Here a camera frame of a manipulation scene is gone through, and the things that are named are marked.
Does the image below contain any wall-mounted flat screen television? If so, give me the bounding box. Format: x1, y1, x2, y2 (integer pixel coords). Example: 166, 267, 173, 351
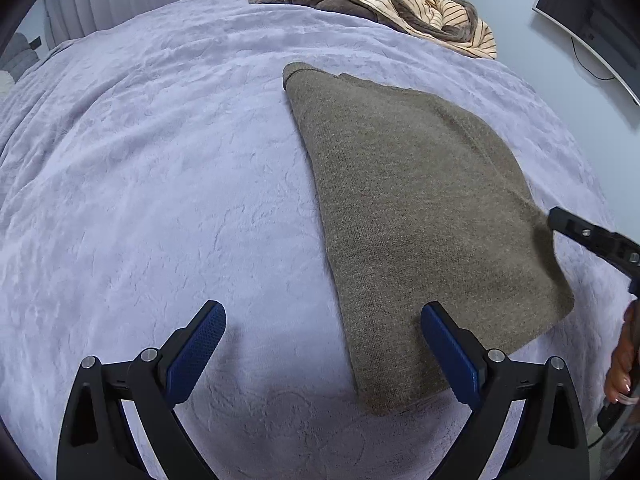
531, 0, 640, 108

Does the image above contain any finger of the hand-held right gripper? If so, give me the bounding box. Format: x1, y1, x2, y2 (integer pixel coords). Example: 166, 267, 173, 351
547, 206, 640, 281

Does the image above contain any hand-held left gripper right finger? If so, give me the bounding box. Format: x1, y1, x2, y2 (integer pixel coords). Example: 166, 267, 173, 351
420, 301, 591, 480

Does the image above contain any person's right forearm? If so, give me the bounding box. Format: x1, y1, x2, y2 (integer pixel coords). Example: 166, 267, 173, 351
600, 422, 640, 480

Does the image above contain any brown striped beige blanket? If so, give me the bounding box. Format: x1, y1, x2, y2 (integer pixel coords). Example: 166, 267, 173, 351
241, 0, 498, 60

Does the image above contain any grey cushion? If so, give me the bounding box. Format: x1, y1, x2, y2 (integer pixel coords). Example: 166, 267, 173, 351
0, 32, 43, 83

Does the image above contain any olive brown knit sweater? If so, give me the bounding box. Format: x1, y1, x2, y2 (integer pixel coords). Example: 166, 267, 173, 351
282, 61, 576, 417

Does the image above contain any person's right hand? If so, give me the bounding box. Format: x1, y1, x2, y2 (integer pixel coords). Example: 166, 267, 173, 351
603, 300, 640, 406

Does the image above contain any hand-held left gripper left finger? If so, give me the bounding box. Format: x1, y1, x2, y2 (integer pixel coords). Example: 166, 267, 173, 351
56, 300, 227, 480

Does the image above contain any lavender plush blanket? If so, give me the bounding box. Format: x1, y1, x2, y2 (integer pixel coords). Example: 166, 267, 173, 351
0, 0, 628, 480

